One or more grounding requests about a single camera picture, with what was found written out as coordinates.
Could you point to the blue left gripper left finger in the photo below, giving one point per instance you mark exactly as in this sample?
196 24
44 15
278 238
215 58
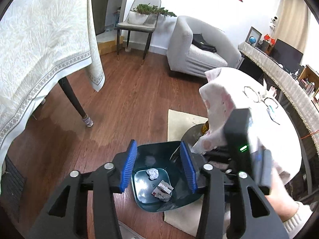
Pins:
129 162

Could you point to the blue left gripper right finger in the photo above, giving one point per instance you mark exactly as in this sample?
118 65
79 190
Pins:
188 167

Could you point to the white paper ball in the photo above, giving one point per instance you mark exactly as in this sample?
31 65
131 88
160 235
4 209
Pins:
152 173

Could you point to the small white box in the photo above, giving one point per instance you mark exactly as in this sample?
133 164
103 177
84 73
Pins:
163 191

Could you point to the dark green trash bin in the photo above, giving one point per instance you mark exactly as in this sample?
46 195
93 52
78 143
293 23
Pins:
163 156

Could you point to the person's right hand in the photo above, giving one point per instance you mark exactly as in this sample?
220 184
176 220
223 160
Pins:
280 200

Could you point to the pink cartoon tablecloth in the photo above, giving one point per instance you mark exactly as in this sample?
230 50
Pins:
229 89

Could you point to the eyeglasses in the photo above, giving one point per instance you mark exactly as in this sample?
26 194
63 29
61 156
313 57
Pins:
269 102

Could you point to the beige lace sideboard cloth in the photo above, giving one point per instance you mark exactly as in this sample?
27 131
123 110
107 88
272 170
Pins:
292 90

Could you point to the black table leg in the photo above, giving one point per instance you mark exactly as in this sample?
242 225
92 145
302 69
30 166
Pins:
68 91

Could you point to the black monitor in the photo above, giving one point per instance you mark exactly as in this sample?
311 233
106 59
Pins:
286 55

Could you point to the small blue globe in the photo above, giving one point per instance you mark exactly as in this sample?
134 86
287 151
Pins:
252 40

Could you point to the black handbag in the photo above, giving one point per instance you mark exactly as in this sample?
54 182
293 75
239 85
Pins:
200 42

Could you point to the framed picture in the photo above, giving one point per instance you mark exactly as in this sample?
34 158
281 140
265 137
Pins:
256 34

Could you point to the grey armchair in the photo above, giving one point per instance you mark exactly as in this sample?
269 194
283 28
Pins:
185 57

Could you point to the grey dining chair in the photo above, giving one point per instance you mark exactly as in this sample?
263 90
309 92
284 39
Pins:
148 27

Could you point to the potted green plant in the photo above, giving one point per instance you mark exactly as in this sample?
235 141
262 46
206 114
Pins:
140 13

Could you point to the beige curtain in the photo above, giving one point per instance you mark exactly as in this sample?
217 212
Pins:
293 23

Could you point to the beige patterned tablecloth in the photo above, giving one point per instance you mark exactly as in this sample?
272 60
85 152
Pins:
41 42

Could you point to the white security camera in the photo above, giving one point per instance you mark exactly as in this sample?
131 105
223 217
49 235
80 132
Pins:
274 21

